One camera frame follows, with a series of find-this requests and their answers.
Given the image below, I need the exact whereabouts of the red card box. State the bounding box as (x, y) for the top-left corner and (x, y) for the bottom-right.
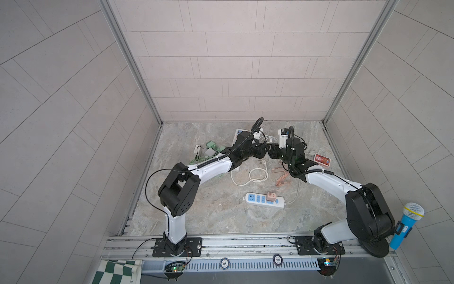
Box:
(314, 154), (331, 168)

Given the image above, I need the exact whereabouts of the green checkered cloth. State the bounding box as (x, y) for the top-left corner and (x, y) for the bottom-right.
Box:
(92, 260), (143, 284)

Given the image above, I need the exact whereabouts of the short blue power strip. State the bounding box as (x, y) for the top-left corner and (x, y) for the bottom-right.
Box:
(244, 192), (285, 208)

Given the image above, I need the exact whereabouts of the aluminium mounting rail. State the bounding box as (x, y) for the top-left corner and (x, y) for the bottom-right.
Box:
(100, 232), (371, 260)

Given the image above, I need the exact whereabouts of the long multicolour power strip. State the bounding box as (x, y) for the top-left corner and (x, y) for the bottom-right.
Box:
(232, 129), (245, 146)

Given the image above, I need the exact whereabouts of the white charger with cable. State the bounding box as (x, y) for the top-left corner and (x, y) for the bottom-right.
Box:
(261, 135), (280, 144)

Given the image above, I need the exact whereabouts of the pink charger plug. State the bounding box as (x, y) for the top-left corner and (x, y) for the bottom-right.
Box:
(266, 192), (277, 202)

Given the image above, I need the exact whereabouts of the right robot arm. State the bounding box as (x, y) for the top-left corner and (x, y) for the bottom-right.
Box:
(268, 127), (396, 257)

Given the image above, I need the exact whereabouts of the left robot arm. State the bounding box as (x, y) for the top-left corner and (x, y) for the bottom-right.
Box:
(158, 117), (268, 256)

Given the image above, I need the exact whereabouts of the blue toy microphone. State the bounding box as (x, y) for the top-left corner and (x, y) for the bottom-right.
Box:
(390, 202), (424, 250)

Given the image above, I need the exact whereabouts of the pink charging cable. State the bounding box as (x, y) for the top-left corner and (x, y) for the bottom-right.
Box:
(272, 166), (293, 188)

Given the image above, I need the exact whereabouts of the white power strip cord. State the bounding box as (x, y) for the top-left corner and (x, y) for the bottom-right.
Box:
(229, 159), (270, 187)

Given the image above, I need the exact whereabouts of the green charging cable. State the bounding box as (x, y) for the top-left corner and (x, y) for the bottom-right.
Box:
(187, 154), (228, 178)

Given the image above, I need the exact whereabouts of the green charger plug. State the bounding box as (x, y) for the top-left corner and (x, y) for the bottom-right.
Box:
(206, 141), (217, 149)

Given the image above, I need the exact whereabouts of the black round microphone stand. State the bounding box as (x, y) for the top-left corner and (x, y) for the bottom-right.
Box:
(359, 239), (390, 258)

